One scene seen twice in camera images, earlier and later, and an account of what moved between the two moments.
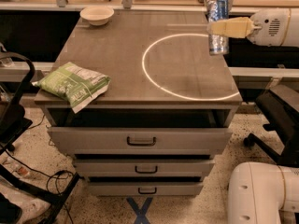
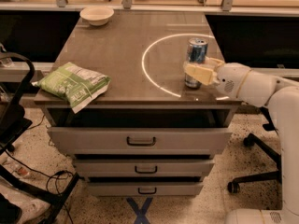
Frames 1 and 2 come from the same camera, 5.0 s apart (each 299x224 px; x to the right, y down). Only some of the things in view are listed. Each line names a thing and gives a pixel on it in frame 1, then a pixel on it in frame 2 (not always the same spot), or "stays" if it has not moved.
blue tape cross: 141,217 stays
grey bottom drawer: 144,189 stays
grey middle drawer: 143,167 stays
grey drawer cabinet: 166,113 stays
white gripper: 270,27 to 230,77
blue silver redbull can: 218,9 to 196,51
